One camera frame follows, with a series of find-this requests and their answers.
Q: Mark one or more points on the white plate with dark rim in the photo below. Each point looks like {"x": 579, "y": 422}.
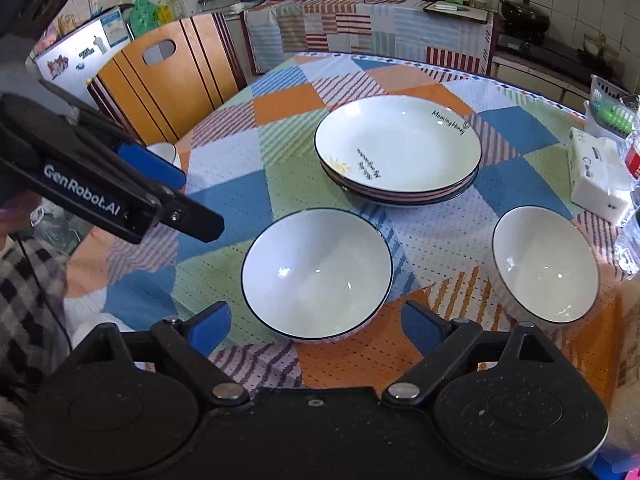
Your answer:
{"x": 395, "y": 140}

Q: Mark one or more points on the patchwork counter cloth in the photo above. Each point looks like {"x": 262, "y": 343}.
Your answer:
{"x": 375, "y": 25}

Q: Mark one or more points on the black cutting board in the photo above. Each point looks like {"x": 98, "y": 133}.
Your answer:
{"x": 475, "y": 16}

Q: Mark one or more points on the black wok with lid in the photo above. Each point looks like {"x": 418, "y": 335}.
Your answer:
{"x": 525, "y": 15}

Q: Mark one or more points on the green plastic bag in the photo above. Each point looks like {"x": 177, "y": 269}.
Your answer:
{"x": 144, "y": 15}

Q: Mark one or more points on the plastic basket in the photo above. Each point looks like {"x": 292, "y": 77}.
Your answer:
{"x": 612, "y": 105}

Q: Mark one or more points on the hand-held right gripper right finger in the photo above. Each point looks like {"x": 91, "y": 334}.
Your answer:
{"x": 425, "y": 325}

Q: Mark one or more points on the small clay pot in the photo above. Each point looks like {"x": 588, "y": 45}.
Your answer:
{"x": 600, "y": 52}

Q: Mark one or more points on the white fridge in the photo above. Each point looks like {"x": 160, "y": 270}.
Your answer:
{"x": 80, "y": 55}

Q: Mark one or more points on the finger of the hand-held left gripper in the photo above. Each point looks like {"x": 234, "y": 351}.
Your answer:
{"x": 195, "y": 222}
{"x": 150, "y": 162}

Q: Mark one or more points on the kitchen knife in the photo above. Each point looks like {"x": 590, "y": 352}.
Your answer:
{"x": 450, "y": 7}

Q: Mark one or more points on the black gas stove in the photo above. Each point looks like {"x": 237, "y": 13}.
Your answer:
{"x": 550, "y": 55}

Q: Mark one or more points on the white bowl with dark rim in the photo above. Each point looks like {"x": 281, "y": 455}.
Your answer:
{"x": 165, "y": 152}
{"x": 545, "y": 270}
{"x": 315, "y": 270}

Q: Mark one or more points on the yellow bottle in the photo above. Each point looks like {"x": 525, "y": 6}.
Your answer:
{"x": 170, "y": 10}

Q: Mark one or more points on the patchwork tablecloth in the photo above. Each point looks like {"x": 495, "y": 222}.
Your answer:
{"x": 240, "y": 200}

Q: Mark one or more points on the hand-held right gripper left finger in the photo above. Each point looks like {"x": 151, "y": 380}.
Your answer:
{"x": 212, "y": 327}

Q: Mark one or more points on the pink rabbit print plate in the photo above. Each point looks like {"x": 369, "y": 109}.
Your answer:
{"x": 395, "y": 197}

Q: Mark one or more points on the water bottle with red label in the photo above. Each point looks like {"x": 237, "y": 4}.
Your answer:
{"x": 634, "y": 157}

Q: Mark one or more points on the checkered sweater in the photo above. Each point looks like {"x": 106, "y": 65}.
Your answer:
{"x": 25, "y": 285}

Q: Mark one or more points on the wooden chair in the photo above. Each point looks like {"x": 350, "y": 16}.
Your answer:
{"x": 150, "y": 90}

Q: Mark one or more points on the blue fried egg plate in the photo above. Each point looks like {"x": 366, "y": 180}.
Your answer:
{"x": 405, "y": 205}

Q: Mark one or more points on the white tissue pack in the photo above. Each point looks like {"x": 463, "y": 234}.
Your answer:
{"x": 595, "y": 180}

